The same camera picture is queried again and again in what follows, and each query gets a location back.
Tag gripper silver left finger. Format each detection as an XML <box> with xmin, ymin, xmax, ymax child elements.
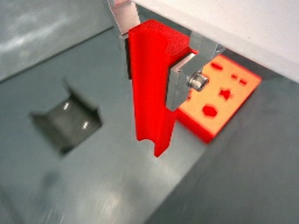
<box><xmin>102</xmin><ymin>0</ymin><xmax>140</xmax><ymax>79</ymax></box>

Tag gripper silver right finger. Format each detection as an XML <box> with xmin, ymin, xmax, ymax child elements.
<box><xmin>165</xmin><ymin>31</ymin><xmax>225</xmax><ymax>111</ymax></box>

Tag dark grey curved holder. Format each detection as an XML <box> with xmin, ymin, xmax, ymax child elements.
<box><xmin>30</xmin><ymin>79</ymin><xmax>102</xmax><ymax>155</ymax></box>

